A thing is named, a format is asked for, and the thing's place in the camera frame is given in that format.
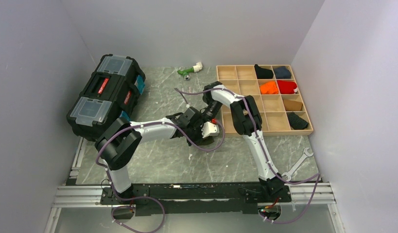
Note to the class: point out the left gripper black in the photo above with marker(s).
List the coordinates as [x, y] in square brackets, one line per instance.
[200, 140]

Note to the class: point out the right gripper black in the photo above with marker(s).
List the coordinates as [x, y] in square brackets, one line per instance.
[205, 119]

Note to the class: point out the wooden compartment tray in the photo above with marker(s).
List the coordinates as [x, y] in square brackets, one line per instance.
[242, 80]

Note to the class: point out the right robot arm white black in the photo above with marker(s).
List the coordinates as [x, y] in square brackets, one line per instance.
[247, 122]

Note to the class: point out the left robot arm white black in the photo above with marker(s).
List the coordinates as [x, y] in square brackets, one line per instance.
[119, 142]

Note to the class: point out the green white pipe fitting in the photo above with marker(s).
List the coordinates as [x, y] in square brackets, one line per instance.
[185, 74]

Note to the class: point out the orange rolled cloth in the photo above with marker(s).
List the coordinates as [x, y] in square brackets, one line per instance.
[269, 88]

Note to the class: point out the red rolled cloth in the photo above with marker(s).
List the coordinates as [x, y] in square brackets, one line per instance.
[287, 87]

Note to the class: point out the brown rolled cloth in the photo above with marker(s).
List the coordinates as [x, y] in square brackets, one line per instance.
[292, 105]

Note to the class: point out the navy rolled cloth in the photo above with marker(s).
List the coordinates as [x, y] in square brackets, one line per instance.
[282, 72]

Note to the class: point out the black ribbed rolled cloth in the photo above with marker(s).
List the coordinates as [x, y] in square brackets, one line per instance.
[296, 122]

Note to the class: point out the black plastic toolbox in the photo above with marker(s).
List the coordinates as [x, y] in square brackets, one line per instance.
[112, 91]

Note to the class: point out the silver wrench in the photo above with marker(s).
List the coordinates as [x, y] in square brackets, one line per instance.
[289, 174]

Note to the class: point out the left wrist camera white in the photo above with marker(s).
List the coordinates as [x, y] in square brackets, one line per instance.
[210, 128]

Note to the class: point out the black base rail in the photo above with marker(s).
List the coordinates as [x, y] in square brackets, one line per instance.
[189, 198]

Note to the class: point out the aluminium frame rail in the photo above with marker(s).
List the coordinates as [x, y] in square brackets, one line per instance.
[87, 196]

